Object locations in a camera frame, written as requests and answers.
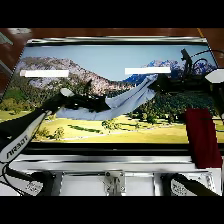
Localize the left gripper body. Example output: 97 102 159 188
63 93 112 113

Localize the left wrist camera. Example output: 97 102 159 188
82 79 95 98

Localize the light blue shirt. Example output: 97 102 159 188
54 74 160 122

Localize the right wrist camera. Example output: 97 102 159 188
180 48 195 82

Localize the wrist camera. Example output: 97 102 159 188
82 79 95 98
180 48 195 82

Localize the black cable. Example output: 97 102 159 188
191 49 224 76
0 161 28 197

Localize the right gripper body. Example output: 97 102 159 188
147 74 176 95

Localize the silver frame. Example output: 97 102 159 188
0 152 224 197

